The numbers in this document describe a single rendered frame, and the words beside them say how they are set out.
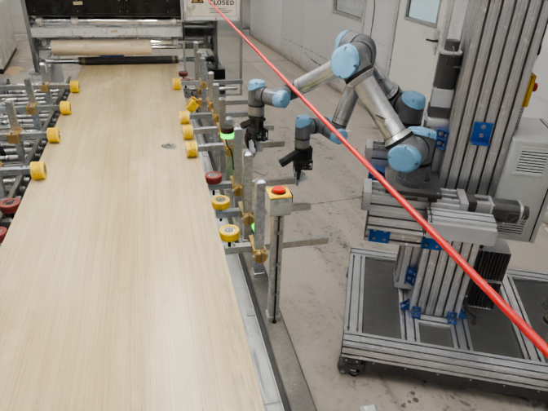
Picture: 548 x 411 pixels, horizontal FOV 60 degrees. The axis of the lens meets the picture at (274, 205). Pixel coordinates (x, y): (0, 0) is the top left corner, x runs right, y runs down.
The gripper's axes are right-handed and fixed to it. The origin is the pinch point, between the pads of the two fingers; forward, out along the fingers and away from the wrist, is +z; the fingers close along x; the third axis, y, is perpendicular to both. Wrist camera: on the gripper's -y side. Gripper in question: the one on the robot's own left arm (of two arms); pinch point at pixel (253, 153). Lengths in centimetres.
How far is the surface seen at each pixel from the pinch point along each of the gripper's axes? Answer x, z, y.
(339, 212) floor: 123, 100, -65
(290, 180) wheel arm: 18.2, 15.6, 6.8
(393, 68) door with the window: 319, 36, -208
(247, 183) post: -17.9, 0.8, 24.8
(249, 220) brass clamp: -18.2, 17.6, 26.9
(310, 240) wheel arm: -4, 19, 52
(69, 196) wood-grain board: -81, 11, -20
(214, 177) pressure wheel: -18.5, 10.1, -5.0
